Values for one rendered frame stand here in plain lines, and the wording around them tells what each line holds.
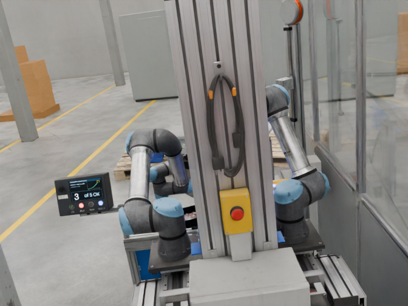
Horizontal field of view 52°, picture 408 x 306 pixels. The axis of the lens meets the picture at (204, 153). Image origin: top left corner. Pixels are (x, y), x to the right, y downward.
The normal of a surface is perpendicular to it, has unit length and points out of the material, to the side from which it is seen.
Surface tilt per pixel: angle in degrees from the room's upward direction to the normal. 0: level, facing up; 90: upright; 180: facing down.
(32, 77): 90
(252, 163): 90
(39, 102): 90
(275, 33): 90
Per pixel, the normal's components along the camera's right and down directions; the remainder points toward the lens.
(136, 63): -0.16, 0.36
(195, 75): 0.05, 0.33
